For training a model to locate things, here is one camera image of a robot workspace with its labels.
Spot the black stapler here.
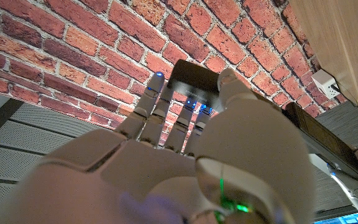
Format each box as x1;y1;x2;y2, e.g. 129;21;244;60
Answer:
167;58;358;190

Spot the white power strip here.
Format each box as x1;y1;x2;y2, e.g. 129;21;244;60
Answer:
311;68;338;100

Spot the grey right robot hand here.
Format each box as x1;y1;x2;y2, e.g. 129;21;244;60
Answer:
0;68;318;224

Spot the printed red brick backdrop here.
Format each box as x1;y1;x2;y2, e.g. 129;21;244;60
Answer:
0;0;347;153

